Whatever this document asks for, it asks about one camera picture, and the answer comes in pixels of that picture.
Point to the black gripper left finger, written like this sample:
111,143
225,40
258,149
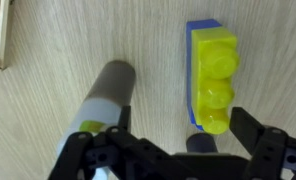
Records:
88,156

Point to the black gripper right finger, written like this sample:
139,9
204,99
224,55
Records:
271,150

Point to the yellow long toy block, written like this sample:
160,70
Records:
214,66

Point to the blue long toy block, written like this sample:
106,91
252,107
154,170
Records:
189,66

